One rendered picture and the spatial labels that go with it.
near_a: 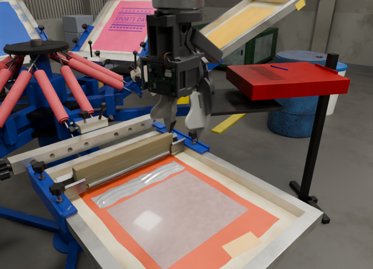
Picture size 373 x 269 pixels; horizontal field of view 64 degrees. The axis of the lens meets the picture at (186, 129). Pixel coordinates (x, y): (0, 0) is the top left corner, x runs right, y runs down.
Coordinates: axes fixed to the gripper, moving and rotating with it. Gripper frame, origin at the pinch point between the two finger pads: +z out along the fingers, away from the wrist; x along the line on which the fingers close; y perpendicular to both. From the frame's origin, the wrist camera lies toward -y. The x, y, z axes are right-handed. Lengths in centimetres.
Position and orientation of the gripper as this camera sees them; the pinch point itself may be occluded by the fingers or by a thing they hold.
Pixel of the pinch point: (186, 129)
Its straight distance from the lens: 53.7
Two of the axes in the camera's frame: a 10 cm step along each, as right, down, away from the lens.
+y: -5.7, 3.5, -7.4
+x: 8.2, 2.5, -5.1
